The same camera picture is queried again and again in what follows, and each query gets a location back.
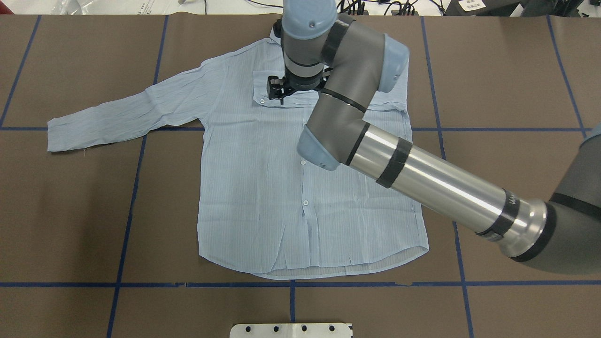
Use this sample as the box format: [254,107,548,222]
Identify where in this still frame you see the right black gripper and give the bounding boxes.
[267,70,332,105]

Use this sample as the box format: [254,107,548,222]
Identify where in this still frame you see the light blue button-up shirt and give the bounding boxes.
[47,32,430,280]

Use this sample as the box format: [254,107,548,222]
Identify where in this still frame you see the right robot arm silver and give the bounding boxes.
[267,0,600,275]

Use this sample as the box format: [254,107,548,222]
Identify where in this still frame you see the white camera pole base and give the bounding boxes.
[229,323,354,338]

